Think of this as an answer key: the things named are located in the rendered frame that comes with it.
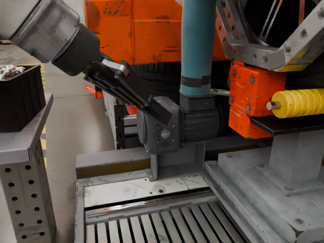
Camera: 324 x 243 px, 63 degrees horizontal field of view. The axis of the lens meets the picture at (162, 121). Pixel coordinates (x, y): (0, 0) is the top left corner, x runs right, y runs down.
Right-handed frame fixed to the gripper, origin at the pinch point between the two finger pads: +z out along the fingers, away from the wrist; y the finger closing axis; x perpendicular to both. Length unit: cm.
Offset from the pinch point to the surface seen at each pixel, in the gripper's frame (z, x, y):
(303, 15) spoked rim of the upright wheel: 15.9, 35.5, 12.7
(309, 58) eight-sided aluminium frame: 14.8, 21.8, 17.9
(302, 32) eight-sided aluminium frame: 8.4, 22.6, 18.5
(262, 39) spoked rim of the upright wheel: 21.1, 35.4, 0.3
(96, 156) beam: 27, -10, -64
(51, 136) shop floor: 28, -8, -130
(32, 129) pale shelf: -11.5, -12.8, -23.9
